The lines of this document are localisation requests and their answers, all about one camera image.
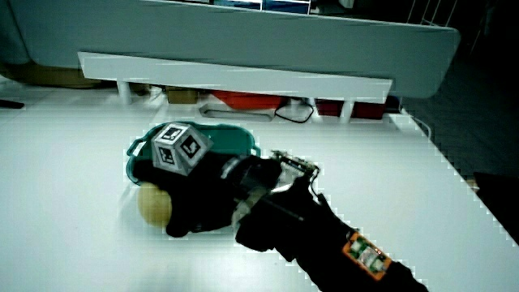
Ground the black cable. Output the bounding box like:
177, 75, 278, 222
274, 98, 315, 124

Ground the grey flat tray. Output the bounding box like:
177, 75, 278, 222
198, 102, 277, 123

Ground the green plastic tray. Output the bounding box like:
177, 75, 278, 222
125, 120, 262, 188

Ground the red storage box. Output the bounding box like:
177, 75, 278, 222
210, 89, 285, 111

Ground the person's right hand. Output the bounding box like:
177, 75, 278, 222
132, 122, 260, 238

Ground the small cardboard box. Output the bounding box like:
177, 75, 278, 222
165, 86, 200, 105

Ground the orange forearm sensor module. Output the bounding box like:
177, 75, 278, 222
341, 231, 393, 282

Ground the white desk shelf riser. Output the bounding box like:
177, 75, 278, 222
77, 50, 394, 124

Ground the large brown cardboard box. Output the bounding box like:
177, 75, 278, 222
0, 62, 103, 89

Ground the yellow pear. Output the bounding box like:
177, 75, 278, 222
136, 182, 174, 230

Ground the dark red box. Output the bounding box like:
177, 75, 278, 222
315, 98, 387, 120

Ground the white desk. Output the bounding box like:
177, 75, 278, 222
0, 85, 519, 292

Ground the grey partition panel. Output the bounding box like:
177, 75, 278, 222
6, 0, 462, 100

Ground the person's right forearm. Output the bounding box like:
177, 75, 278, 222
234, 150, 430, 292

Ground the thin white cable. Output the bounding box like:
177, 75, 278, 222
400, 108, 433, 140

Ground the white wire rack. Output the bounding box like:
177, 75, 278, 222
406, 0, 460, 28

